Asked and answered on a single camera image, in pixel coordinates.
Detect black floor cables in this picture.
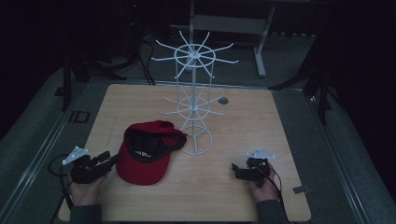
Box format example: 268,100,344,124
124,36,157,87

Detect black tripod stand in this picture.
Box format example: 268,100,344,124
268,36,340,126
61,18,128,112

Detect grey tape piece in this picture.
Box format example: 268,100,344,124
291,185,312,195

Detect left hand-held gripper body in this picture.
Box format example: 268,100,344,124
61,146,108,185

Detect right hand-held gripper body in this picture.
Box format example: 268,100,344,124
240,148,276,182

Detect person's left hand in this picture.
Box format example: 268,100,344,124
67,174,108,207

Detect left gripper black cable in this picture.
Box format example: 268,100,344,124
47,153,75,224

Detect red baseball cap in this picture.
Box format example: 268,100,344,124
115,119,188,187

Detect black floor bracket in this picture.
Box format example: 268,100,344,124
68,110,92,124

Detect white wire hook rack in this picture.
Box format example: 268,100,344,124
150,30,240,156

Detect person's right hand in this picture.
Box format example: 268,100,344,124
247,163,280,203

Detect grey metal desk frame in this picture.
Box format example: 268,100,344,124
170,0,316,78

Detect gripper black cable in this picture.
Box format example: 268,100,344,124
47,153,75,224
260,169,290,222

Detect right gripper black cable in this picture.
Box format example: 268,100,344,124
260,169,290,222

